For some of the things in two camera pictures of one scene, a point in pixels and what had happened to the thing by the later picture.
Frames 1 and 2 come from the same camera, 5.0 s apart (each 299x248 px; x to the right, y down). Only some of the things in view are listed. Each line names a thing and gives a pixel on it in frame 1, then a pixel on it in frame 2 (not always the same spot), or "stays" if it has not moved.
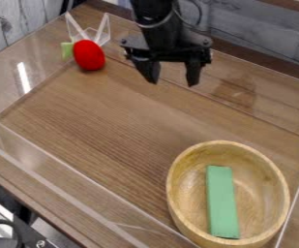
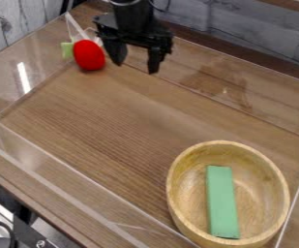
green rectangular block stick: (223, 215) stays
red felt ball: (88, 54) stays
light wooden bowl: (260, 187) stays
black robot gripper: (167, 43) to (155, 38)
